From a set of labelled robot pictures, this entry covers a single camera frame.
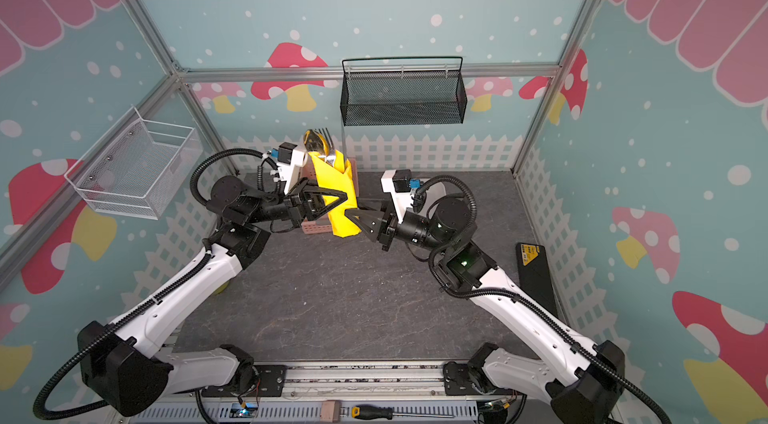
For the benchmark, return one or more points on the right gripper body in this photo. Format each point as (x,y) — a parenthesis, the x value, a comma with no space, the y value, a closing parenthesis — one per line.
(386,227)

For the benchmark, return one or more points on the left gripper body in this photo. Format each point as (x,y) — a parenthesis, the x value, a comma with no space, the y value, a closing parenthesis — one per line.
(295,209)

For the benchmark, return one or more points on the yellow paper napkin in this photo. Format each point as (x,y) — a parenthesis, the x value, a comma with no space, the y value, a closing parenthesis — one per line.
(337,180)

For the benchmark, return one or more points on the spoon with teal handle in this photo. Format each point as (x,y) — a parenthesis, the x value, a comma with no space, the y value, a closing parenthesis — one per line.
(315,141)

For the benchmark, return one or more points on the fork with teal handle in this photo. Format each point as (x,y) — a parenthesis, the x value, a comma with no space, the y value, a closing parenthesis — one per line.
(324,133)

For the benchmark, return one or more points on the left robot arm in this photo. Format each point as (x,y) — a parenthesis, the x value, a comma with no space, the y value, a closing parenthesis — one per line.
(119,361)

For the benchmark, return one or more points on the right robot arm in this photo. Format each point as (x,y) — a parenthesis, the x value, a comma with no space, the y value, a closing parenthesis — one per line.
(580,379)

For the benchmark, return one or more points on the pink plastic basket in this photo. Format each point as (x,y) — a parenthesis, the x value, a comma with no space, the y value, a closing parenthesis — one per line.
(323,224)

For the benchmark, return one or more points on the white plastic bin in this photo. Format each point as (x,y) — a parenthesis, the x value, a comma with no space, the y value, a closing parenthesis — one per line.
(430,190)

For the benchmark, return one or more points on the green plastic bowl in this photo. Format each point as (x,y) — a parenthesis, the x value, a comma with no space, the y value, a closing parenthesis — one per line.
(222,288)

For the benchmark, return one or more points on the black box yellow label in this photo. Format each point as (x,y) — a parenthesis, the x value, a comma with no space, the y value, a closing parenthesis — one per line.
(535,277)

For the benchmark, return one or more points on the yellow black screwdriver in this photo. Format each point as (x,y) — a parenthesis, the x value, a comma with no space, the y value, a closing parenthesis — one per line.
(368,412)

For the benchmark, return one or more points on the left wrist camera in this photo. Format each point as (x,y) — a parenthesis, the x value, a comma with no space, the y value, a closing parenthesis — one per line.
(289,159)

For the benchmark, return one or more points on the black wire mesh basket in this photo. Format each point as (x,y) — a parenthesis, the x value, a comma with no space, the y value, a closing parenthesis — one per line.
(403,91)

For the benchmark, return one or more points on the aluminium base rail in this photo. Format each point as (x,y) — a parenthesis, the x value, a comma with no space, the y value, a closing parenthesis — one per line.
(427,391)

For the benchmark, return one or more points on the white wire mesh basket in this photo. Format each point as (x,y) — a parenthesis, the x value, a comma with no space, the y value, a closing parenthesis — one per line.
(136,168)

